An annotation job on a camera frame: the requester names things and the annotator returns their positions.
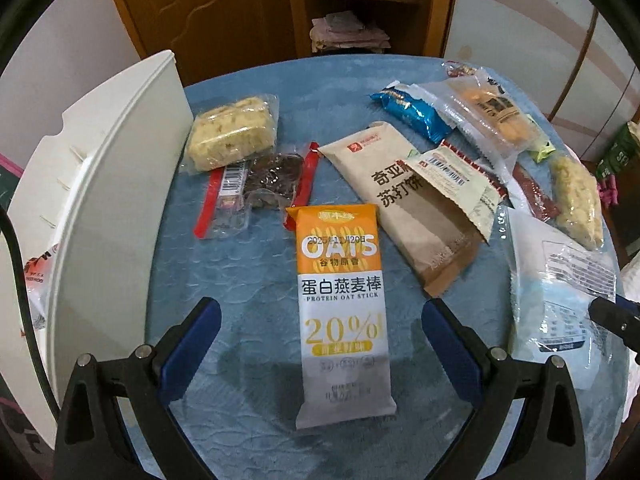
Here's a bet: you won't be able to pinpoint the white plastic organizer bin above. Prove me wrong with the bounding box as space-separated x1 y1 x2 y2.
0 49 194 451

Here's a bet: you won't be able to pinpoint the white label snack packet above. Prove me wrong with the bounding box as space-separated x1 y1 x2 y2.
398 140 508 243

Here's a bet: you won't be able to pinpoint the yellow puffed snack pack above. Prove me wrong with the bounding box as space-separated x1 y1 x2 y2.
550 155 604 250

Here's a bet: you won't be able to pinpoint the blue white wafer packet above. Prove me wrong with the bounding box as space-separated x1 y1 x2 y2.
370 82 454 144

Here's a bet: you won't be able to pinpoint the red white jujube snack bag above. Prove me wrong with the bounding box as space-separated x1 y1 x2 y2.
24 244 58 330

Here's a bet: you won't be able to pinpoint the folded pink cloths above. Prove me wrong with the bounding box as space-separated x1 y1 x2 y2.
309 11 390 53

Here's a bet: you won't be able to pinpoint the dark prune red-edged packet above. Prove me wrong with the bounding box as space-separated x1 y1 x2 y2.
193 142 321 240

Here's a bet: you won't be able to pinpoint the yellow rice cake block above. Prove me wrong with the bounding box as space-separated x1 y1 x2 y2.
181 94 280 174

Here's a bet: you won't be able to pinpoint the orange white oats bar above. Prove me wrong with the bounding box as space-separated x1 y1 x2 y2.
288 204 397 430

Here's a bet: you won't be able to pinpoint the round cookies clear pack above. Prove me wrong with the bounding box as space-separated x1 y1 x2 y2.
409 70 539 162

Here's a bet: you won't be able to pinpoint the brown wooden door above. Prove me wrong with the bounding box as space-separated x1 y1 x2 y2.
114 0 297 86

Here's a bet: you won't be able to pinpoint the blue table cloth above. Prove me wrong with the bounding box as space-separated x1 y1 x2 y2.
146 54 628 479

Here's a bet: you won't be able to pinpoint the clear zip bag nuts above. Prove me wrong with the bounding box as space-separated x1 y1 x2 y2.
442 61 477 78

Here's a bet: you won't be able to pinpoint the green pineapple cake packet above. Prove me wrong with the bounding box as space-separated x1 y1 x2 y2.
525 114 555 164

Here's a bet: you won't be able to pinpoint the dark red snowflake packet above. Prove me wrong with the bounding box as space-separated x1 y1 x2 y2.
512 162 560 222

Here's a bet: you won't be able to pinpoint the green bag by wall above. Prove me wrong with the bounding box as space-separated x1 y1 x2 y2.
596 122 639 180

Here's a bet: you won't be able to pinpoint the light blue snack bag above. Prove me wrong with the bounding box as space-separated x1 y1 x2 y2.
503 208 616 390

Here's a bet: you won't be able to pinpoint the brown soda cracker pack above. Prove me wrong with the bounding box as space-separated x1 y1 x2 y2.
320 122 480 296

